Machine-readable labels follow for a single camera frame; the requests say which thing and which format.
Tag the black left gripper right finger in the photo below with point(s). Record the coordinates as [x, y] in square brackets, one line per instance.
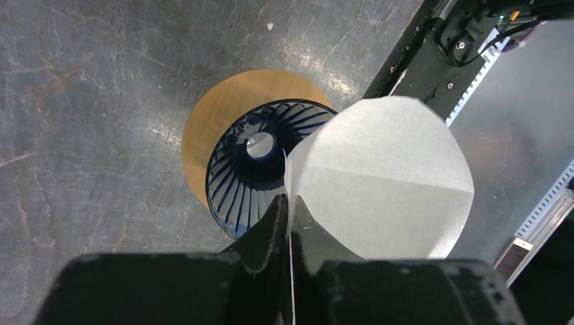
[333, 285]

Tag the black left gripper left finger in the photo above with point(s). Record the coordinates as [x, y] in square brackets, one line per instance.
[244, 283]

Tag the blue plastic coffee dripper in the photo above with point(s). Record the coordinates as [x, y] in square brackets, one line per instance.
[246, 169]

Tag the single white paper filter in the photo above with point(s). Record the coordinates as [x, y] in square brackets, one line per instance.
[386, 178]

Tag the wooden ring dripper stand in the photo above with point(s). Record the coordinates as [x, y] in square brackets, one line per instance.
[224, 104]

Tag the smartphone on floor edge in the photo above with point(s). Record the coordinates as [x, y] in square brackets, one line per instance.
[511, 257]

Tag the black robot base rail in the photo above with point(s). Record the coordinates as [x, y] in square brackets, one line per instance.
[442, 56]

